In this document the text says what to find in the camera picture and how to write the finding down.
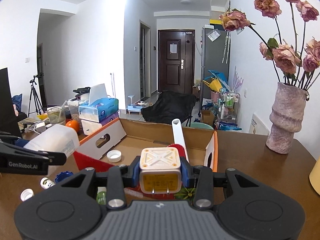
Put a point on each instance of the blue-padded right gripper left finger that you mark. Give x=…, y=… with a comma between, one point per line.
x=119, y=178

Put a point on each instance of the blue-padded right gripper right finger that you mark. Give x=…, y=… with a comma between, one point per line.
x=199, y=178

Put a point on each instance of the white bottle cap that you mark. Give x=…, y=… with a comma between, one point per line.
x=114, y=156
x=26, y=194

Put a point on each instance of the white red lint brush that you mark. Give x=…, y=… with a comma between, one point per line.
x=179, y=142

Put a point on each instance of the white orange power adapter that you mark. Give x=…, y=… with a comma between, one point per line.
x=160, y=170

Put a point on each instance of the blue bottle cap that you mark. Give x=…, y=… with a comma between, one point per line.
x=62, y=176

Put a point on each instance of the white translucent plastic container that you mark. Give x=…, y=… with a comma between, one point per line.
x=58, y=138

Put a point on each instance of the green liquid spray bottle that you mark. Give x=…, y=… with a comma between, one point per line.
x=101, y=195

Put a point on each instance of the orange red cardboard box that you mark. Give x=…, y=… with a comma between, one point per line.
x=130, y=138

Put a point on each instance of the black monitor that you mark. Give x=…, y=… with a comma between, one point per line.
x=8, y=119

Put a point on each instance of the green plastic basin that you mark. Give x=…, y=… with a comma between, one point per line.
x=201, y=125

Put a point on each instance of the blue white product boxes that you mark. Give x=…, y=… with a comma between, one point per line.
x=224, y=126

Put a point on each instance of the clear plastic cup with straw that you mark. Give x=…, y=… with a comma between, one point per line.
x=57, y=114

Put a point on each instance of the small cardboard box on floor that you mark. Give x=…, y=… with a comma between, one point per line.
x=207, y=117

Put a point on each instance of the purple tissue pack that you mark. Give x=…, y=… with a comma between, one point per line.
x=90, y=127

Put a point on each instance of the orange fruit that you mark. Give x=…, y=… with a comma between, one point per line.
x=74, y=125

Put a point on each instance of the blue tissue pack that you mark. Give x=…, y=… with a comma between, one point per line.
x=98, y=106

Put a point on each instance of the black folding chair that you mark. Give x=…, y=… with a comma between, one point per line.
x=169, y=106

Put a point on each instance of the metal storage cart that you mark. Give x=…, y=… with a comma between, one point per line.
x=228, y=106

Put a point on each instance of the clear food container with lid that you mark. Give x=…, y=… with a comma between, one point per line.
x=73, y=105

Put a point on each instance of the pink bucket with yellow items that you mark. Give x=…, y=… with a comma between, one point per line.
x=215, y=87

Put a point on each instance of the pink ceramic vase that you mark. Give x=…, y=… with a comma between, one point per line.
x=286, y=116

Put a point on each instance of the dark brown entrance door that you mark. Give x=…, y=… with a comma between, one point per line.
x=176, y=60

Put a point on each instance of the grey refrigerator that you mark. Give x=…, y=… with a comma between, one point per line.
x=213, y=56

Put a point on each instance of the dried pink roses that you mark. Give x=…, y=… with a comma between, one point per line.
x=245, y=57

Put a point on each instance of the white charger with cable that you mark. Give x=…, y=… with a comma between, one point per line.
x=40, y=127

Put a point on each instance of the camera tripod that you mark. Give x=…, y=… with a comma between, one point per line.
x=34, y=96

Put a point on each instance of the white board leaning on wall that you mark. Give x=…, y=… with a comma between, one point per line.
x=257, y=126

